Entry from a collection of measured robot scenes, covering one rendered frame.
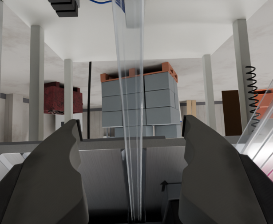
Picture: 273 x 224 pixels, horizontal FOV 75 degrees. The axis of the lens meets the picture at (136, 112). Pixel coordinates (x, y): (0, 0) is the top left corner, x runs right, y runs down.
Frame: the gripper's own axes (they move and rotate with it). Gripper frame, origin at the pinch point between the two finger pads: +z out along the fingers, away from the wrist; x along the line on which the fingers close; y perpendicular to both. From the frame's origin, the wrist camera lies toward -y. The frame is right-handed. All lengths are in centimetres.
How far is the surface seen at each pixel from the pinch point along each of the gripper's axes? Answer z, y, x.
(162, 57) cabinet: 76, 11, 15
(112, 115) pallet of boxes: 243, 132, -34
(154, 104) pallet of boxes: 226, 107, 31
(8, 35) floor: 181, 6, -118
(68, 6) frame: 34.9, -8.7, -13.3
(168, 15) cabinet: 50, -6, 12
